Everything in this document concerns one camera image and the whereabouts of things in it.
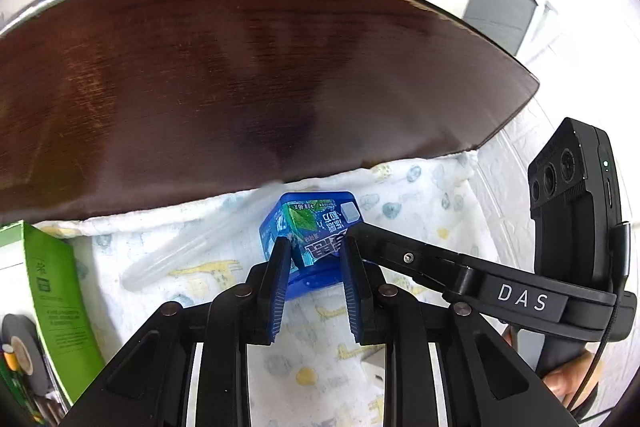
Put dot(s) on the green printed packet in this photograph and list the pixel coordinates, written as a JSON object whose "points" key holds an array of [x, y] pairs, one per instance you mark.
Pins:
{"points": [[15, 394]]}

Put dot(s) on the black tape roll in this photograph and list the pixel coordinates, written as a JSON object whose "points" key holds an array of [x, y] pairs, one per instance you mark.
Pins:
{"points": [[30, 337]]}

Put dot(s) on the green and white cardboard box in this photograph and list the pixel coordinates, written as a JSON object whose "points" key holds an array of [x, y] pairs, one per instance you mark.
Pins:
{"points": [[55, 287]]}

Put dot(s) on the person's right hand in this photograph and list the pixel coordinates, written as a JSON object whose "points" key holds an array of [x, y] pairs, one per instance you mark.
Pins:
{"points": [[572, 377]]}

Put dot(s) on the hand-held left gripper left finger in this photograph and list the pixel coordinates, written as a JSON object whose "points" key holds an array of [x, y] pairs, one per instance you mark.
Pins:
{"points": [[277, 292]]}

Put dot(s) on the blue gum container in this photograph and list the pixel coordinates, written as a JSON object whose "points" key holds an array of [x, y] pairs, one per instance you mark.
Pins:
{"points": [[310, 217]]}

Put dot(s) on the translucent plastic tube case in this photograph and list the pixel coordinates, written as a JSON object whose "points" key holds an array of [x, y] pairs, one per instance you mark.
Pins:
{"points": [[165, 257]]}

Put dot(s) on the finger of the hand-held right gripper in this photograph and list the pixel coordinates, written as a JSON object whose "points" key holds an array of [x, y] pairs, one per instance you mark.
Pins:
{"points": [[405, 254]]}

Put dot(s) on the animal print white cloth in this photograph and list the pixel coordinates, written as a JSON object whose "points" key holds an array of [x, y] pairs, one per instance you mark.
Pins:
{"points": [[425, 217]]}

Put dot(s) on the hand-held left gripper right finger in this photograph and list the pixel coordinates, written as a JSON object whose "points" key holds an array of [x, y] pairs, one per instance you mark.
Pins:
{"points": [[352, 292]]}

